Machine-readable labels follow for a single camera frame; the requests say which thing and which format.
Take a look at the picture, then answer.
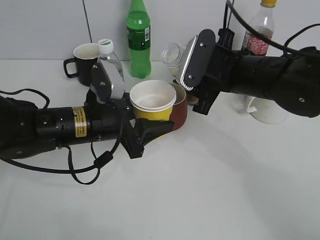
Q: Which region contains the cola bottle yellow cap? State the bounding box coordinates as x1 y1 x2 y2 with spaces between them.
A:
241 0 278 57

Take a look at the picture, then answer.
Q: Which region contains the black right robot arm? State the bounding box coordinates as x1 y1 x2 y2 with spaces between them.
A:
176 28 320 118

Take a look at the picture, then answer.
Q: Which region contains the black mug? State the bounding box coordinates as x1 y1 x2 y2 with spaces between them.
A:
63 43 100 87

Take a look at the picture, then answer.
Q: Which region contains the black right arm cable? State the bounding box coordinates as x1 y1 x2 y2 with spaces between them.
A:
222 0 320 55

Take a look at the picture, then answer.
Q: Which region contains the milk bottle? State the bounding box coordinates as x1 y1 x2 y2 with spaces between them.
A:
160 42 186 77

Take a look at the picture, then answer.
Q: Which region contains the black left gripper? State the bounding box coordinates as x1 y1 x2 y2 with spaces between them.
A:
84 90 174 159

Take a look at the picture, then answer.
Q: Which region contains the white ceramic mug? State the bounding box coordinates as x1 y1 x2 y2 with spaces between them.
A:
238 95 290 126

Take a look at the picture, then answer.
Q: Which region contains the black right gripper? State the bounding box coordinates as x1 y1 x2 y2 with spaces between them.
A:
172 28 235 115

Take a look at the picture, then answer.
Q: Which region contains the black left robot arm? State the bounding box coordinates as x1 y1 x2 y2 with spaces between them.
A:
0 91 174 159

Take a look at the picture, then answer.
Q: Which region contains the green soda bottle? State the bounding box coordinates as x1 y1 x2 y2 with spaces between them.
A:
126 0 152 79

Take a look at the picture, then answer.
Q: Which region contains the brown coffee bottle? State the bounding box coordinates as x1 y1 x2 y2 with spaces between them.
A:
186 91 199 106

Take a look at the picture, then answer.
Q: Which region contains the clear water bottle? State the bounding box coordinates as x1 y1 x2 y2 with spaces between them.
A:
97 39 124 83

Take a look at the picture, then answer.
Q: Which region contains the yellow paper cup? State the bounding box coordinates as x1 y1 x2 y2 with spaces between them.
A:
129 79 177 141

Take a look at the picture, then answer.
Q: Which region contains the red ceramic mug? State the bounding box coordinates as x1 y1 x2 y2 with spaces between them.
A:
169 83 188 132

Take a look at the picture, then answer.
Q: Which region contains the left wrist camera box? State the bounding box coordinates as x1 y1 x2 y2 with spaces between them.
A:
90 60 125 104

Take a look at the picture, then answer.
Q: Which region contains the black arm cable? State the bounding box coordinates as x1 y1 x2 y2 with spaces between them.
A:
0 88 126 185
222 0 320 55

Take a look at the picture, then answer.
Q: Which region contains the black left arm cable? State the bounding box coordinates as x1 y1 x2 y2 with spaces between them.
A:
0 88 126 185

